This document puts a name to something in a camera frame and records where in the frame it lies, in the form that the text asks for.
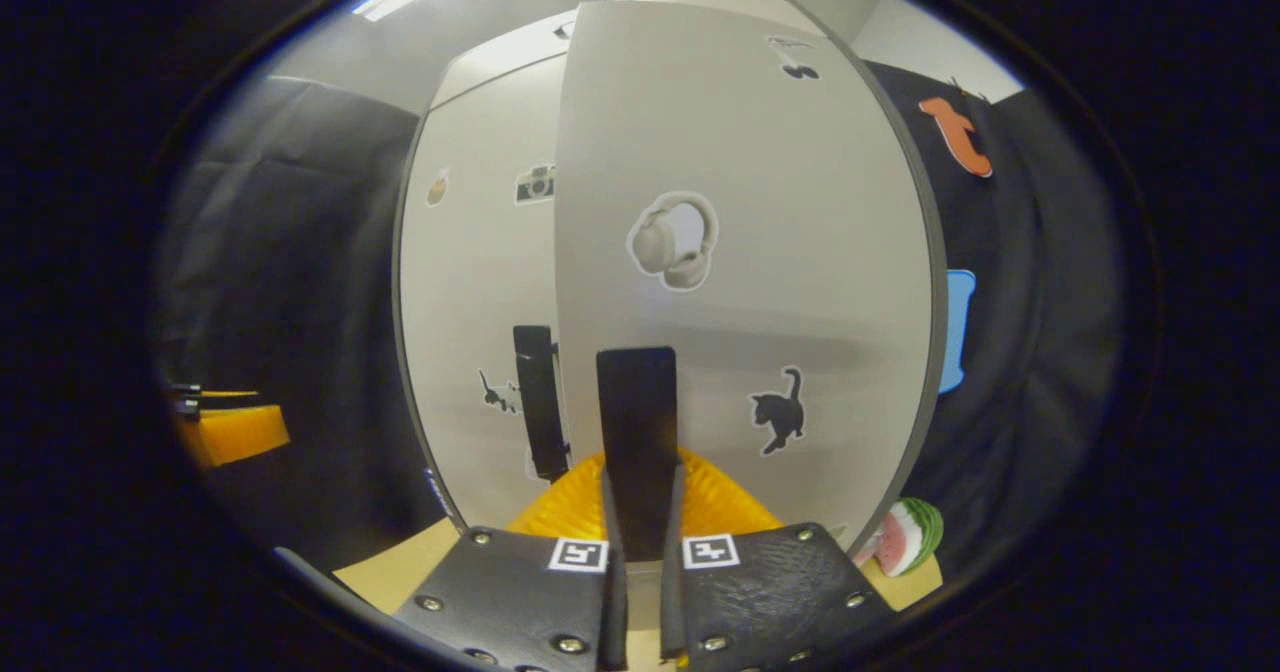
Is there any white double-door shoe cabinet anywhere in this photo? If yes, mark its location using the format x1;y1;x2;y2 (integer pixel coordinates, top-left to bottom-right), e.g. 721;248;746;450
390;0;951;593

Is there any black door handle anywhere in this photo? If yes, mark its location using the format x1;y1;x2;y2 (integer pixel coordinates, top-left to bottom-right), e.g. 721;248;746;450
513;325;571;483
597;347;681;563

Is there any watermelon slice toy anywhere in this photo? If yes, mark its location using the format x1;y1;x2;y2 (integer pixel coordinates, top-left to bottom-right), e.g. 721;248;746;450
855;497;946;578

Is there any white shoe cabinet door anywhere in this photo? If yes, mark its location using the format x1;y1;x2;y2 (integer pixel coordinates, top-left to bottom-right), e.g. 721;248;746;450
553;0;949;593
398;52;571;533

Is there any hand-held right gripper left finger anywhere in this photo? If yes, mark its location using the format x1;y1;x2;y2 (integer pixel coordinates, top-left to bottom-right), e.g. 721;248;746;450
393;450;629;672

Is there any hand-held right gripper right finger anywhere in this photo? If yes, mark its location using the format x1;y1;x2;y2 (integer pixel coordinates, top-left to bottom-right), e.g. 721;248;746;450
660;447;896;672

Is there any black backdrop cloth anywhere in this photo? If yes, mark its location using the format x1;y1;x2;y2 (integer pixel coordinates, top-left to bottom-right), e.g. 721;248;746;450
860;57;1126;583
155;77;466;573

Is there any white cabinet drawer front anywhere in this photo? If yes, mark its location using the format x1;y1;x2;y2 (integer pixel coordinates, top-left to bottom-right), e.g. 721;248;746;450
430;12;573;108

